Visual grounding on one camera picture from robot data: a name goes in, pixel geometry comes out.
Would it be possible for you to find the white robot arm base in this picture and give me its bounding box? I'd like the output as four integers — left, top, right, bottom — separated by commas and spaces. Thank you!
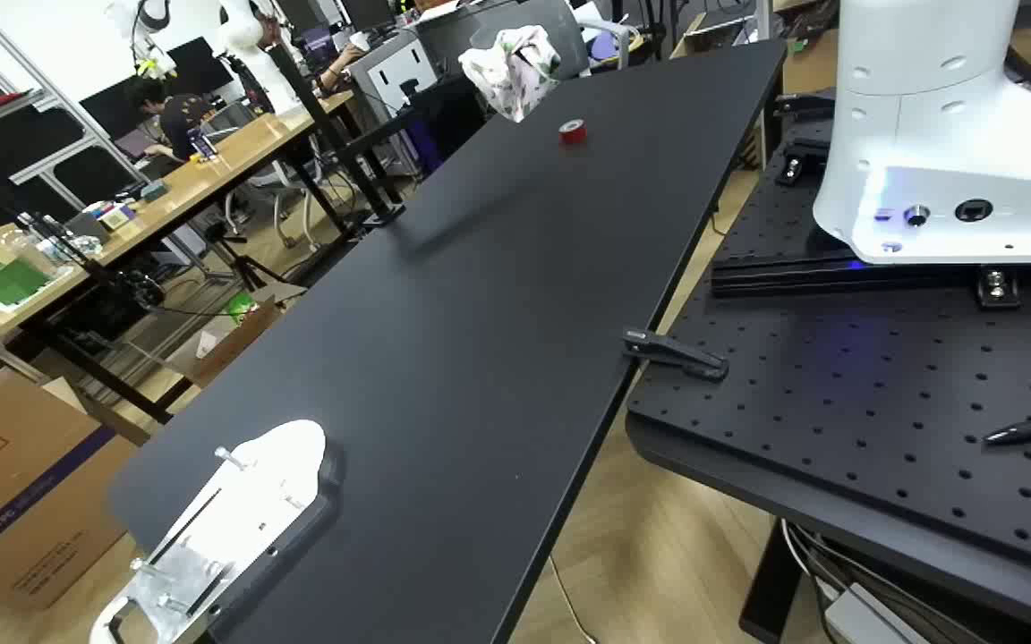
811, 0, 1031, 264

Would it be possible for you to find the black towel bar stand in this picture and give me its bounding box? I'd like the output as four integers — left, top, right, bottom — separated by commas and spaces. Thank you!
256, 25, 484, 228

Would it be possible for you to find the black perforated mounting table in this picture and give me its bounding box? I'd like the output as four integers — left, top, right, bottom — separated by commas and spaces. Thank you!
623, 114, 1031, 642

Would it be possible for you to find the brown cardboard box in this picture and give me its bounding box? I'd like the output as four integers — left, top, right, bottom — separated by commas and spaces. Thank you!
0, 372, 135, 604

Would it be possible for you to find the wooden workbench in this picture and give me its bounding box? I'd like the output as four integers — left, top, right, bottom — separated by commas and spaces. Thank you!
0, 111, 316, 335

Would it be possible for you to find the white patterned towel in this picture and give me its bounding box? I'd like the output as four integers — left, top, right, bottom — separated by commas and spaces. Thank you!
457, 25, 562, 122

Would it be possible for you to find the red tape roll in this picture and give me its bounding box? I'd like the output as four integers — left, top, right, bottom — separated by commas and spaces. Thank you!
558, 117, 587, 148

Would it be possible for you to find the black aluminium rail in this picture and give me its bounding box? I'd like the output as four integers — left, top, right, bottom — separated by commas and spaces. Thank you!
711, 259, 1031, 301

